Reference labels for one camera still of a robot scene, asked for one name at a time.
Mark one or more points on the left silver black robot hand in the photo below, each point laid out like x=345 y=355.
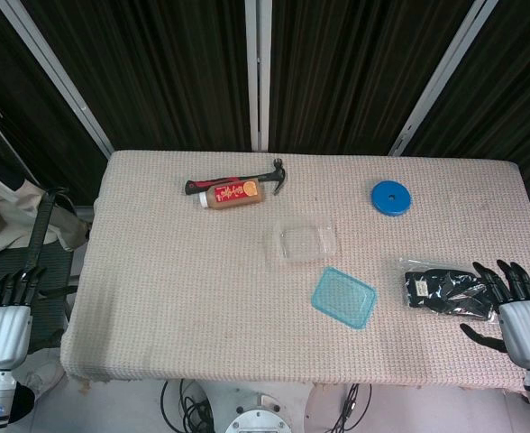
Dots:
x=3 y=334

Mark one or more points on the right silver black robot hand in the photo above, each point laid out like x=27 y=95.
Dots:
x=526 y=329

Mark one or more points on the teal container lid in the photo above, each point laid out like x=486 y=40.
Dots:
x=342 y=297

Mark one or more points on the grey round robot base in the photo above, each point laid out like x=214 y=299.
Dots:
x=258 y=417

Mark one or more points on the clear plastic container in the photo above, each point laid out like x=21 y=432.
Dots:
x=303 y=239

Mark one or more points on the dark mesh chair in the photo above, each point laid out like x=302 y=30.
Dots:
x=44 y=275

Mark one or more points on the black gloves in plastic bag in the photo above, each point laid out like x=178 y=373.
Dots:
x=441 y=288

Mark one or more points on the beige crumpled fabric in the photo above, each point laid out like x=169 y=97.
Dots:
x=3 y=216

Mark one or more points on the blue round disc with hole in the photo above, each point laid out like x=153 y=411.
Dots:
x=384 y=196

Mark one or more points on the beige waffle table cloth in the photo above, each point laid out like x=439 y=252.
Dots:
x=202 y=293

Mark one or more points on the black red claw hammer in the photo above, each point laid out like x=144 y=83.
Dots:
x=211 y=183

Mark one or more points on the brown drink bottle red label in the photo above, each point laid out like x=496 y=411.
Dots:
x=233 y=194

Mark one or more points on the white metal frame post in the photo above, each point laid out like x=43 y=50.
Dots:
x=257 y=67
x=445 y=67
x=53 y=67

